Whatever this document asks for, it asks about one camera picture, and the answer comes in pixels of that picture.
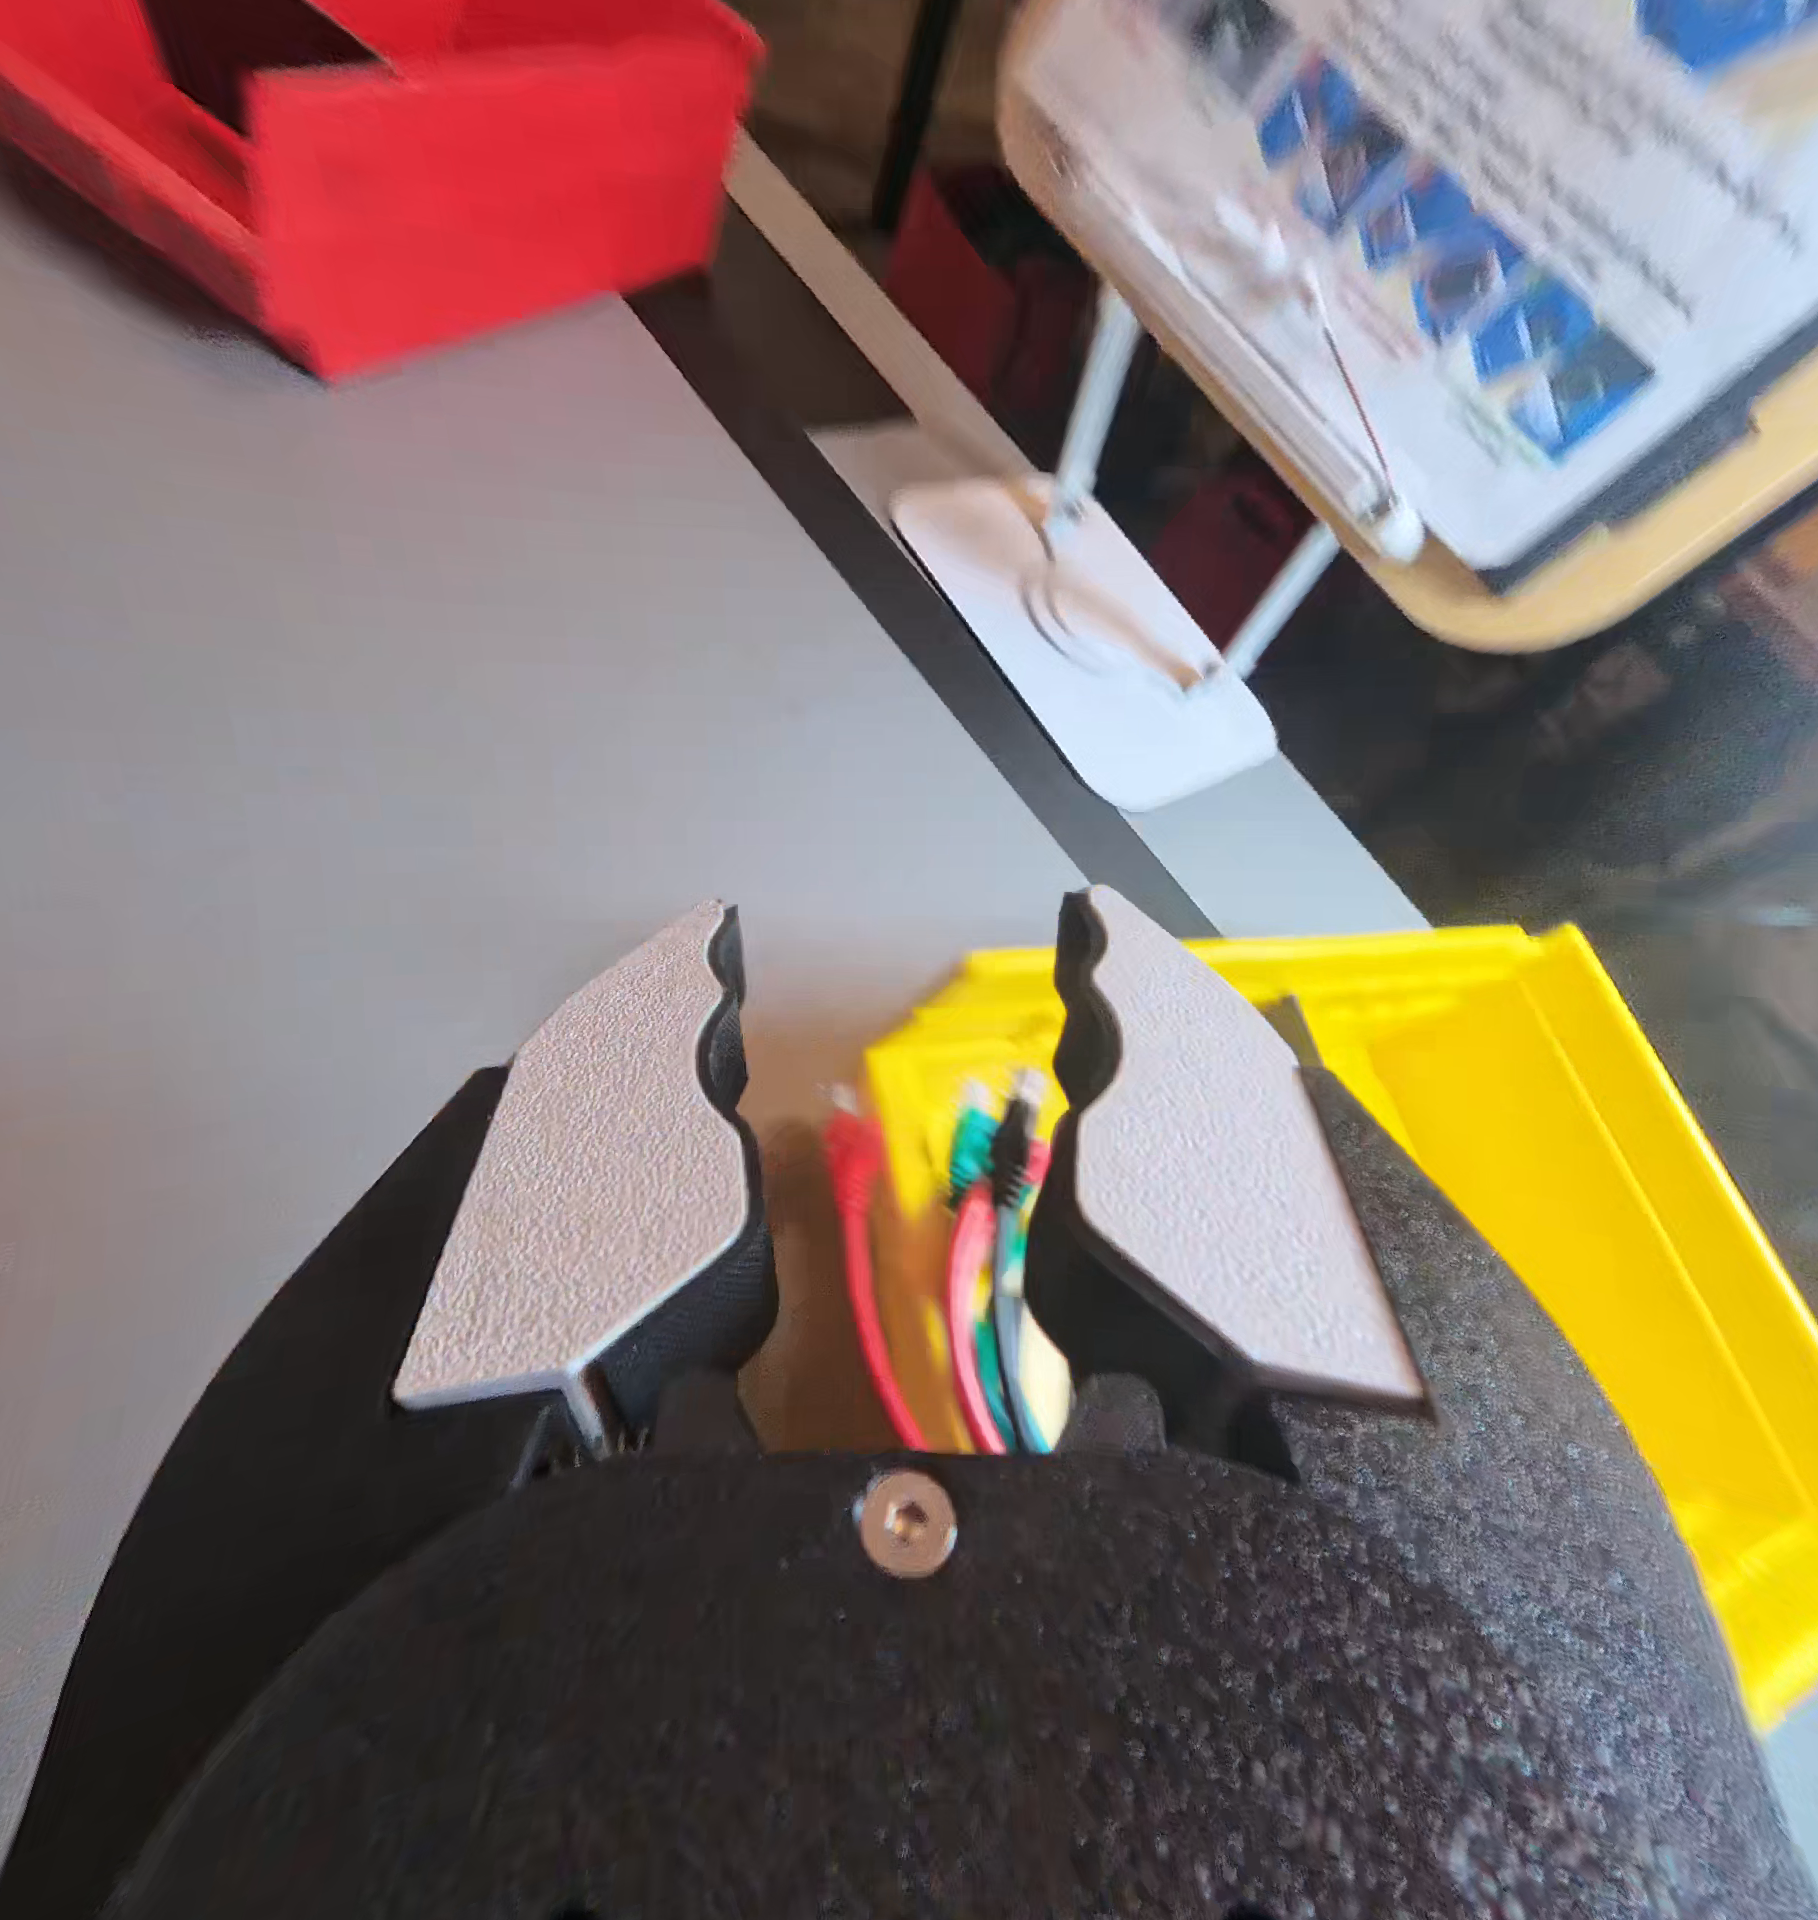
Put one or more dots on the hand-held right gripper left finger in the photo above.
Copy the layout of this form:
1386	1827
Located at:
593	1200

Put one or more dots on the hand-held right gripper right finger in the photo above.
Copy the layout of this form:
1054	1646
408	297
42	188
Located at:
1223	1200

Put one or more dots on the yellow plastic bin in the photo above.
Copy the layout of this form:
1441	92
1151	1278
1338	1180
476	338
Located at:
1599	1200

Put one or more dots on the red plastic bin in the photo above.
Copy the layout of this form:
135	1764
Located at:
473	196

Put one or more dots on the document stand with white base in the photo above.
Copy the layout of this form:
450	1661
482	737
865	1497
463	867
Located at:
1148	721

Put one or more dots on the printed instruction sheet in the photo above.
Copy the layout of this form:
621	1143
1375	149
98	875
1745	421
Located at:
1599	180

